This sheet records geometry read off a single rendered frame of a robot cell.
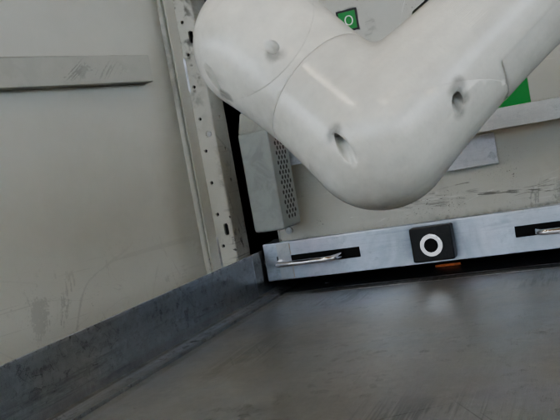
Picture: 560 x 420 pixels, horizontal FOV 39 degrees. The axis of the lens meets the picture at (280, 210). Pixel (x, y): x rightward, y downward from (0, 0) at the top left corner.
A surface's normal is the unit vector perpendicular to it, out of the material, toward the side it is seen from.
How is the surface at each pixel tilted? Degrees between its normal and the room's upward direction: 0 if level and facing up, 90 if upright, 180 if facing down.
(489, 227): 90
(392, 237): 90
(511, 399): 0
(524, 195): 90
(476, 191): 90
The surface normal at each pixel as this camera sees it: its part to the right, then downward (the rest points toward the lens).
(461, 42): 0.02, -0.22
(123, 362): 0.91, -0.14
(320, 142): -0.76, 0.18
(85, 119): 0.76, -0.10
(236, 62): -0.59, 0.22
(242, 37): -0.41, -0.04
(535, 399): -0.18, -0.98
